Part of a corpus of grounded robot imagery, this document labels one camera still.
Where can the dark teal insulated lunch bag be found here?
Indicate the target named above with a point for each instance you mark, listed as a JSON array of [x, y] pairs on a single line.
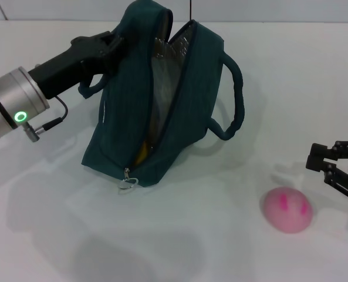
[[126, 117]]

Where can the yellow banana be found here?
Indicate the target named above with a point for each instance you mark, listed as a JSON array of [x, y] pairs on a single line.
[[141, 154]]

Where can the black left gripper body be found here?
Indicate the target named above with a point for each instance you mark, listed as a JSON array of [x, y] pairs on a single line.
[[74, 67]]

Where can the pink egg-shaped ball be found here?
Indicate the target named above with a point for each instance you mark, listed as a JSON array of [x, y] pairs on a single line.
[[286, 211]]

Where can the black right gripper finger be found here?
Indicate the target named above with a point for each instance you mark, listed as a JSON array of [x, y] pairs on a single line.
[[323, 160]]

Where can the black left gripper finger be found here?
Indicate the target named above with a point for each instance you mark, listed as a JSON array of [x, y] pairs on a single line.
[[115, 47]]

